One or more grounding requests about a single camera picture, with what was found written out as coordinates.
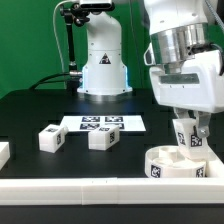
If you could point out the white round stool seat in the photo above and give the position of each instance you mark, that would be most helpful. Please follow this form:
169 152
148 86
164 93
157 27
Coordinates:
168 162

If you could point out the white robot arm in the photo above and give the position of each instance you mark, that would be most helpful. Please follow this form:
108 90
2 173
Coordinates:
178 30

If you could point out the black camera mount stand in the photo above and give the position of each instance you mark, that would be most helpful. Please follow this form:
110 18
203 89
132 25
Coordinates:
78 14

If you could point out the white obstacle frame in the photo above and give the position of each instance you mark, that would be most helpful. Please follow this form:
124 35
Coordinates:
92 191

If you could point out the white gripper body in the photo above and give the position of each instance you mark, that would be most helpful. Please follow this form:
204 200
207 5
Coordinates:
199 86

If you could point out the white marker sheet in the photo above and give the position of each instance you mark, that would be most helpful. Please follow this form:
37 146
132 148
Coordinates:
129 123

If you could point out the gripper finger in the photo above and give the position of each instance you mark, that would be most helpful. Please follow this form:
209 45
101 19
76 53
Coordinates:
181 113
202 123

